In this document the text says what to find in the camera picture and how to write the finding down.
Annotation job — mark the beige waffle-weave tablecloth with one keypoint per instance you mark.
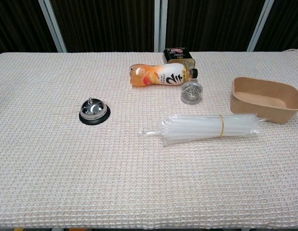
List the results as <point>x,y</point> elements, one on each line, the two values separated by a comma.
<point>91,168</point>

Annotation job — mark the grey metal frame post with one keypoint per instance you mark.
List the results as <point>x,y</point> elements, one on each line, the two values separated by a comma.
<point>160,25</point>
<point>259,25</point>
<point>53,25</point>

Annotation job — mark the brown kraft paper tray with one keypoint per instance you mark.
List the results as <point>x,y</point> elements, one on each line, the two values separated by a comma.
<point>264,99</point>

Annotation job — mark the bundle of wrapped clear straws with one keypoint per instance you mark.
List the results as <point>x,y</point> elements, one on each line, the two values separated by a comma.
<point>199,128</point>

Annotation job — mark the yellow rubber band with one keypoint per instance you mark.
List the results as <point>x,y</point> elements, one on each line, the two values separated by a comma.
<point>221,126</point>

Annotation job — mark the orange juice plastic bottle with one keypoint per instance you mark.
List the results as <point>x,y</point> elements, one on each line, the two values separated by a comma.
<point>158,74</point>

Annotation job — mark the black gold metal tin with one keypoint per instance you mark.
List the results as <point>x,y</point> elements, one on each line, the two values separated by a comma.
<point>178,55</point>

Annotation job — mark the silver desk call bell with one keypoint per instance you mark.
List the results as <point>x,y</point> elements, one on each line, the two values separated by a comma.
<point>92,111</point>

